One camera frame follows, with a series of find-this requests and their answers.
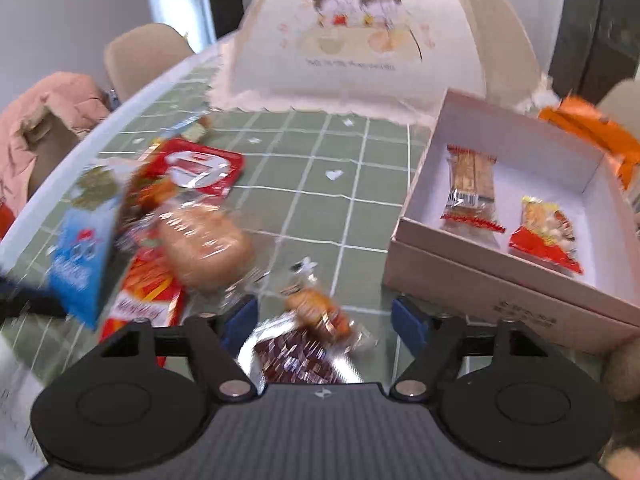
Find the brown bar in clear wrapper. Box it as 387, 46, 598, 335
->
440, 144, 506, 235

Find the red chicken snack packet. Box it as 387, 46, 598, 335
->
117, 137, 246, 231

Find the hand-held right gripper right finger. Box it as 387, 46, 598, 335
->
390, 295, 545, 403

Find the white cartoon food cover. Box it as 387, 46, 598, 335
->
207, 0, 551, 126

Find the white paper sheet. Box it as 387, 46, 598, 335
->
0, 340, 48, 476

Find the brown plush bear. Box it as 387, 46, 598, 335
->
601, 339, 640, 402

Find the blue seaweed snack packet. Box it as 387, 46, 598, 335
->
47, 157, 132, 331

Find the dark cabinet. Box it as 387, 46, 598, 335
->
549, 0, 640, 86

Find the dark red foil packet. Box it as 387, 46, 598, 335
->
235, 310, 362, 386

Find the beige chair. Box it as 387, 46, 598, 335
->
104, 23, 196, 106
595, 77, 640, 117

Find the bread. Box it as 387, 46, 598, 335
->
157, 200, 254, 293

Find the red orange snack packet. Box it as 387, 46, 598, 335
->
97, 247, 188, 367

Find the pale pink cardboard box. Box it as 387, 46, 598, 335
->
382, 89, 640, 356

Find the green checked tablecloth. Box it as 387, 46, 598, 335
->
0, 42, 640, 391

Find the small green white packet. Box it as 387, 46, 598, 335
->
165, 115, 213, 144

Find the red yellow snack packet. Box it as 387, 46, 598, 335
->
507, 196, 585, 276

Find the orange snack bag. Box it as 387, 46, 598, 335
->
537, 95, 640, 191

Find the pink jacket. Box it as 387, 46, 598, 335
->
0, 72, 113, 241

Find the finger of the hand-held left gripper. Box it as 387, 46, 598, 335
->
0, 272, 68, 319

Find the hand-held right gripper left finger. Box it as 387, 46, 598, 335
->
97, 295, 259, 403

